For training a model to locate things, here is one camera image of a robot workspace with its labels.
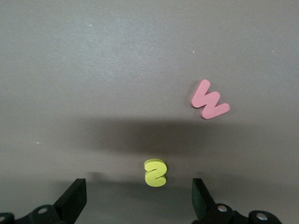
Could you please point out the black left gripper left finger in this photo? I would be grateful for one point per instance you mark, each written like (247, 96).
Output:
(70, 200)

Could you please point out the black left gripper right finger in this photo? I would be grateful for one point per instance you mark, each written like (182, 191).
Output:
(203, 203)

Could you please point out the yellow foam letter s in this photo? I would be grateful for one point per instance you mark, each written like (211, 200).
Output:
(155, 173)

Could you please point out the pink foam letter w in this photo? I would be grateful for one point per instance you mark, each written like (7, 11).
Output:
(201, 93)

